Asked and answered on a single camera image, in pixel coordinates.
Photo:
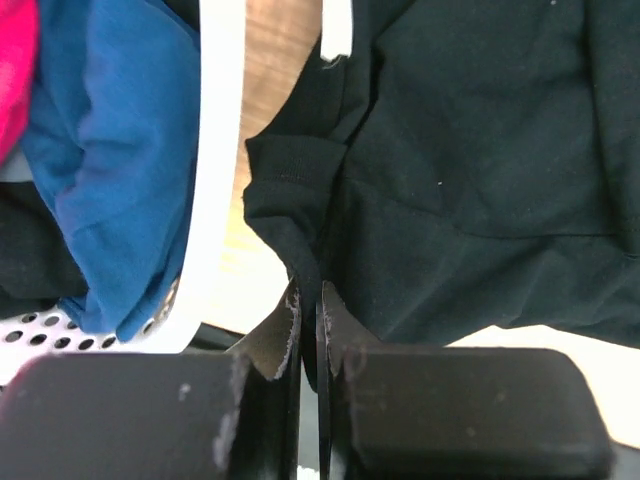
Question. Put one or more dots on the pink t shirt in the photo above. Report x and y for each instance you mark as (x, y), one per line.
(19, 45)

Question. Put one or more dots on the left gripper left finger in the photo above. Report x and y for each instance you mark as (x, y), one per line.
(230, 415)

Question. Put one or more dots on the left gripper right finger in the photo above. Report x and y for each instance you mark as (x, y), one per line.
(394, 411)

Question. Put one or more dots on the white perforated laundry basket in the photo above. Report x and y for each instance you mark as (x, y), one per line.
(38, 270)

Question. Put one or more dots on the blue t shirt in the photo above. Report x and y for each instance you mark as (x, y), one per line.
(112, 142)

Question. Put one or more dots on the black t shirt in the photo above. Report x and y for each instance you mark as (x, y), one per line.
(471, 163)

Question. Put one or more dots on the grey t shirt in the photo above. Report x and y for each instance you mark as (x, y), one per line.
(15, 168)

